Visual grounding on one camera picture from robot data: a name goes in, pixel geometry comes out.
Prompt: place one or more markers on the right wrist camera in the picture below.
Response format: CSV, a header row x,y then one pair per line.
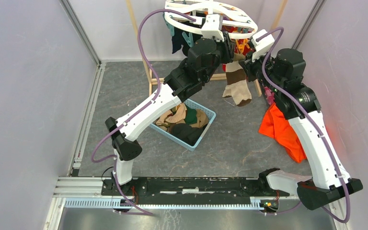
x,y
262,46

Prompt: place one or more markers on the orange cloth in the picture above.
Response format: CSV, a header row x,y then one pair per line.
x,y
274,125

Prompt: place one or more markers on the light blue laundry basket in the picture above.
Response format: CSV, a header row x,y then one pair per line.
x,y
194,105

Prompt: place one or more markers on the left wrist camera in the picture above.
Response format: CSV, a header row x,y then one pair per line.
x,y
211,29

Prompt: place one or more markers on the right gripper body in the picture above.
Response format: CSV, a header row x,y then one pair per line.
x,y
256,67

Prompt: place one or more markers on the wooden hanger stand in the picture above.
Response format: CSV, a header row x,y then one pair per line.
x,y
219,76

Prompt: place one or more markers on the tan sock in basket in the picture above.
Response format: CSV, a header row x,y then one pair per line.
x,y
182,114

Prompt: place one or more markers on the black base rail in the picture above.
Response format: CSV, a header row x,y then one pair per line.
x,y
197,190

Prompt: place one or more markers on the teal clothespin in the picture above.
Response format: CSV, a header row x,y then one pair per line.
x,y
188,37
171,28

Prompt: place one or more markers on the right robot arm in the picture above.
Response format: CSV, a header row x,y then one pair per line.
x,y
329,182

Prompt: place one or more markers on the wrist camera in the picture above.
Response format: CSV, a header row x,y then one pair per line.
x,y
262,46
211,29

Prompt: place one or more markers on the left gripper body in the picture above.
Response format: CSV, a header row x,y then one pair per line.
x,y
222,51

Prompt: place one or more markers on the white round sock hanger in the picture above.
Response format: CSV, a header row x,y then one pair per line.
x,y
189,16

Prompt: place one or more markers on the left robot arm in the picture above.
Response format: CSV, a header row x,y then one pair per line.
x,y
206,55

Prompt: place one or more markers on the black hanging sock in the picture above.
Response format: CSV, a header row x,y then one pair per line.
x,y
178,43

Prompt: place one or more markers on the pink camouflage cloth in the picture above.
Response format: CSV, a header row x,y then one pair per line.
x,y
269,95

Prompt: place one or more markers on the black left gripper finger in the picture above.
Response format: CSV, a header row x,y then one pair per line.
x,y
229,43
227,57

